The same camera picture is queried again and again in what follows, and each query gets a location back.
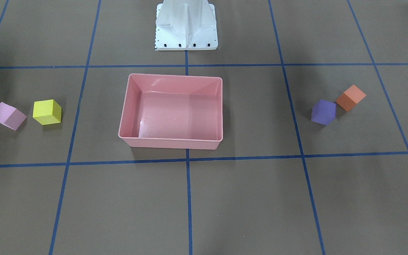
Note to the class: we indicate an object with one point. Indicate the purple foam block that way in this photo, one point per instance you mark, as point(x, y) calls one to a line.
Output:
point(323, 112)

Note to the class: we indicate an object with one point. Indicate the light pink foam block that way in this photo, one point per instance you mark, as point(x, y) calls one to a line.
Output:
point(10, 116)

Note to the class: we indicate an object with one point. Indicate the pink plastic bin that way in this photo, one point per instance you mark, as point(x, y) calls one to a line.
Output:
point(172, 111)

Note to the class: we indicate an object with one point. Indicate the orange foam block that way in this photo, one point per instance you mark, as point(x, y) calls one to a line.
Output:
point(350, 98)

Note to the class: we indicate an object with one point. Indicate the yellow foam block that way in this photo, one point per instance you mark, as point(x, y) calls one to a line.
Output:
point(47, 112)

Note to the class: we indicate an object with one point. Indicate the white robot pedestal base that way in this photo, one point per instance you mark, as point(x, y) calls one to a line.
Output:
point(185, 25)

